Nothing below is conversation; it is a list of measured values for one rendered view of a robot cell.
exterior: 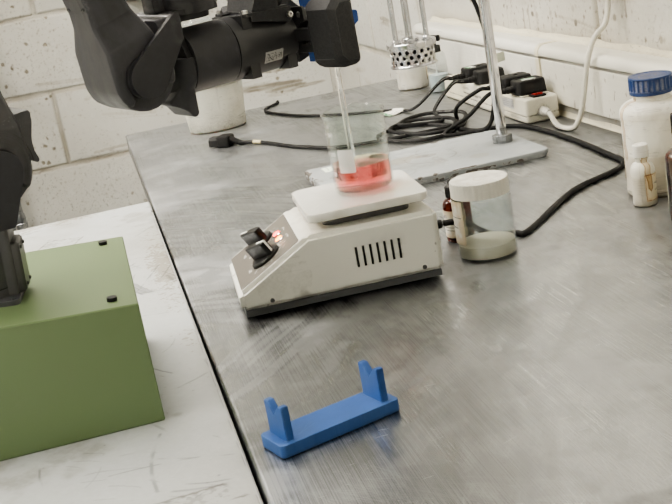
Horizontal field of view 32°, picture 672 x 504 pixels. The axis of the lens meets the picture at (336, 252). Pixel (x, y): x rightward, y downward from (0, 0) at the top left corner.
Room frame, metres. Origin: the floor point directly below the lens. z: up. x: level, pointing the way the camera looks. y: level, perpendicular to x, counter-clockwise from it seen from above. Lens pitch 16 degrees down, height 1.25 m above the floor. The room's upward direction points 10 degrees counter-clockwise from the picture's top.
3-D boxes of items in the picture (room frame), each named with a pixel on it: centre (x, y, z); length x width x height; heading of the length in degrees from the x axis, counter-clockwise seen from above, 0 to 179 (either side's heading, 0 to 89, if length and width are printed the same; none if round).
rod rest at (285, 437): (0.78, 0.03, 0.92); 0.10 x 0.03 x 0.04; 118
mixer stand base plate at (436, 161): (1.58, -0.14, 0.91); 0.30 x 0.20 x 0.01; 100
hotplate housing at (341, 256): (1.12, -0.01, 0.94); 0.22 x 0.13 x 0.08; 97
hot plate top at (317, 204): (1.13, -0.03, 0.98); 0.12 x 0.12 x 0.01; 7
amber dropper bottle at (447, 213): (1.19, -0.13, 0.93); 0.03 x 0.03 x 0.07
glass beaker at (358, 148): (1.14, -0.04, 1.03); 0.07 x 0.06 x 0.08; 12
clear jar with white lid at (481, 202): (1.12, -0.15, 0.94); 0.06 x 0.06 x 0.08
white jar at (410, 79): (2.30, -0.21, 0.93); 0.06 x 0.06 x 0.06
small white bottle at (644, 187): (1.20, -0.34, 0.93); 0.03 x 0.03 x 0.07
